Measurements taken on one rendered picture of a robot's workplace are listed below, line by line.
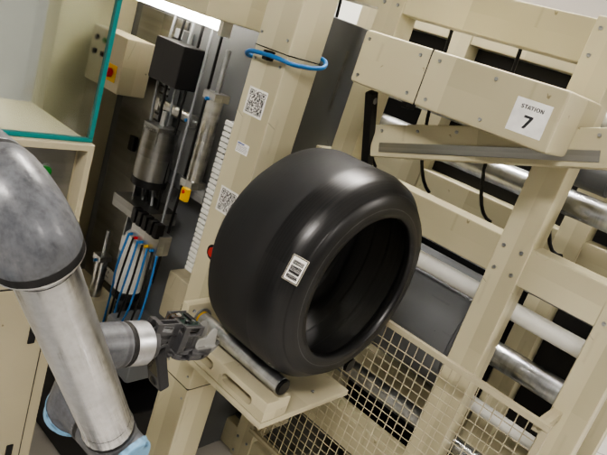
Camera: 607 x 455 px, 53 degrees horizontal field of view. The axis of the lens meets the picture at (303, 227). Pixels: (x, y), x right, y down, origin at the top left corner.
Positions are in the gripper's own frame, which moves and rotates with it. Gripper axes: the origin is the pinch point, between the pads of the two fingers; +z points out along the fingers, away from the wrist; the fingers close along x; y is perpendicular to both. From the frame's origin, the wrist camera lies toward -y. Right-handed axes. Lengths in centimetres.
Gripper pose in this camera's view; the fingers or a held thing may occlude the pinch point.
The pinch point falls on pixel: (212, 344)
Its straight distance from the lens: 143.1
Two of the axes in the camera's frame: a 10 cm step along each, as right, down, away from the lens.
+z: 6.1, 0.8, 7.9
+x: -6.9, -4.2, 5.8
